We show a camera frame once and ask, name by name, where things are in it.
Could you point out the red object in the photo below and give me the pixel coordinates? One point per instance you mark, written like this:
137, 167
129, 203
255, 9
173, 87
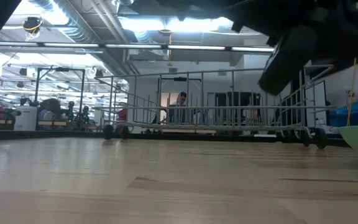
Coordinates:
122, 115

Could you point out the black hanging ceiling device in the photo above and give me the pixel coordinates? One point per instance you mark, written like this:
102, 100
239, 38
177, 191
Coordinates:
31, 24

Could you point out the black background robot arm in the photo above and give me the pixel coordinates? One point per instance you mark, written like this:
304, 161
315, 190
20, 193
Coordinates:
71, 109
85, 113

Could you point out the white panel stand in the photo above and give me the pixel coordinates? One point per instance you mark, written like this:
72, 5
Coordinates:
320, 93

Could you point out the black metal gantry stand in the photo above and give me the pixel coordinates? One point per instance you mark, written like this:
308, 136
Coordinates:
37, 87

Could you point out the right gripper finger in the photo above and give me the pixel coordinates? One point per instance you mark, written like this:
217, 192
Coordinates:
286, 62

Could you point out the blue bin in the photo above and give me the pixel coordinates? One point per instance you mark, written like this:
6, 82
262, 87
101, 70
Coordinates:
340, 116

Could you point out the black metal table frame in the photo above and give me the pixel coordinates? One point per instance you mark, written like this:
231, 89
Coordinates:
42, 134

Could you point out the long linear ceiling light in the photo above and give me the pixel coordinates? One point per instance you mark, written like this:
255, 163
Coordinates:
135, 46

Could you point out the white air purifier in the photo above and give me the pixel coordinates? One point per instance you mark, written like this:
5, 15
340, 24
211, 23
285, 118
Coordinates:
25, 119

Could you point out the light wood desk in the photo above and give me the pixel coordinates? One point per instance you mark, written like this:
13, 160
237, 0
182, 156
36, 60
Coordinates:
179, 131

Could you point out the person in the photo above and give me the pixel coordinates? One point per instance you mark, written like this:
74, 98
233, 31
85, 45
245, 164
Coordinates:
182, 97
52, 105

